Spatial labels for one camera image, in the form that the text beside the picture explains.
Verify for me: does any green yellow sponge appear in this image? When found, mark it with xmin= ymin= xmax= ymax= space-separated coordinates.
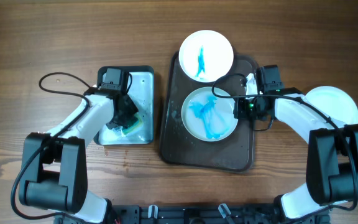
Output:
xmin=122 ymin=113 xmax=143 ymax=136

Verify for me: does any white plate blue smear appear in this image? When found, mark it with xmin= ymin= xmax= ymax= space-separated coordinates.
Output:
xmin=181 ymin=86 xmax=238 ymax=142

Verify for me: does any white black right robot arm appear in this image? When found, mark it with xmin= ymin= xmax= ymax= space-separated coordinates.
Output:
xmin=234 ymin=86 xmax=358 ymax=223

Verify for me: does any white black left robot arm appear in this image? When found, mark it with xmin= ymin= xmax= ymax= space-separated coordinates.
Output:
xmin=11 ymin=87 xmax=137 ymax=223

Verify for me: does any black tray with soapy water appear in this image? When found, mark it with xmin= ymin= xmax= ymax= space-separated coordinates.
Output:
xmin=94 ymin=65 xmax=154 ymax=146

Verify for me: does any white plate far blue stain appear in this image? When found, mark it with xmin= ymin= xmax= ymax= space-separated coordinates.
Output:
xmin=178 ymin=30 xmax=234 ymax=83

